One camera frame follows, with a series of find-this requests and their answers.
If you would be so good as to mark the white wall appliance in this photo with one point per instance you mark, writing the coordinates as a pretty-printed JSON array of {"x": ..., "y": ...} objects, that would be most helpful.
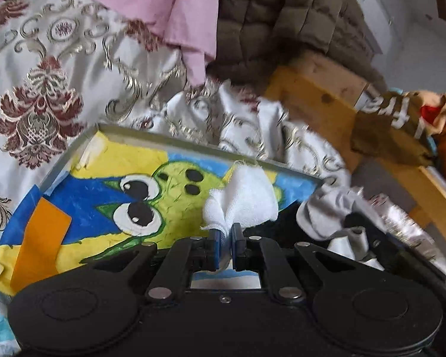
[{"x": 373, "y": 18}]

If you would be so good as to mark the cream paper scrap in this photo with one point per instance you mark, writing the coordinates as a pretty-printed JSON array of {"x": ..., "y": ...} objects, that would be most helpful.
[{"x": 91, "y": 152}]

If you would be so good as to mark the orange paper strip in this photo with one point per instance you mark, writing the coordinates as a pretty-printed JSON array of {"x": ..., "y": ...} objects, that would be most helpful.
[{"x": 41, "y": 238}]

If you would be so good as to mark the floral satin blanket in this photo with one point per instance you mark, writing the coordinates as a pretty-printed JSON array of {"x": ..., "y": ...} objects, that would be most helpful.
[{"x": 29, "y": 63}]

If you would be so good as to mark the brown lettered cloth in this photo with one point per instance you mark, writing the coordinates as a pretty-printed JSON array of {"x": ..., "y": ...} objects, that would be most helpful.
[{"x": 386, "y": 138}]

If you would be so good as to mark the pink cloth sheet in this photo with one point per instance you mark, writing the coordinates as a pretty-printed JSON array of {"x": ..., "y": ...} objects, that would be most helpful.
[{"x": 133, "y": 0}]

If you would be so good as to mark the wooden bed frame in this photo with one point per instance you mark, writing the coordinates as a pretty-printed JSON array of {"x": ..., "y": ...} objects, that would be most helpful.
[{"x": 312, "y": 93}]

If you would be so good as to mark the grey tray with cartoon painting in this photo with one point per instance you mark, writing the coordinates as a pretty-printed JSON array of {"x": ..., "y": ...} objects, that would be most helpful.
[{"x": 96, "y": 193}]

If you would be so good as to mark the brown quilted jacket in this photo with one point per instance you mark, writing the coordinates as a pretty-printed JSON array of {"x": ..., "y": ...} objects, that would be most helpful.
[{"x": 282, "y": 15}]

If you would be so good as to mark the white sock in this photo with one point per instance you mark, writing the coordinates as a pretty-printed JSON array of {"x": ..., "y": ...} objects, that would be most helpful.
[{"x": 351, "y": 248}]

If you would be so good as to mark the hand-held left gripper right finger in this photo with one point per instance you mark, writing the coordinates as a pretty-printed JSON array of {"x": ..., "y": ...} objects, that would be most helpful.
[{"x": 238, "y": 246}]

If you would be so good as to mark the grey sock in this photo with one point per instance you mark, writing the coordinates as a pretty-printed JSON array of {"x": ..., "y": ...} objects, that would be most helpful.
[{"x": 319, "y": 212}]

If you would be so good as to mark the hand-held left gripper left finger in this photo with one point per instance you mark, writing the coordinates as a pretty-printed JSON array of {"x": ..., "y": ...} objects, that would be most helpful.
[{"x": 215, "y": 246}]

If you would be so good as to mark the small white gauze cloth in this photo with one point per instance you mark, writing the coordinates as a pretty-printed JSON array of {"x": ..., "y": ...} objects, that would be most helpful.
[{"x": 245, "y": 197}]

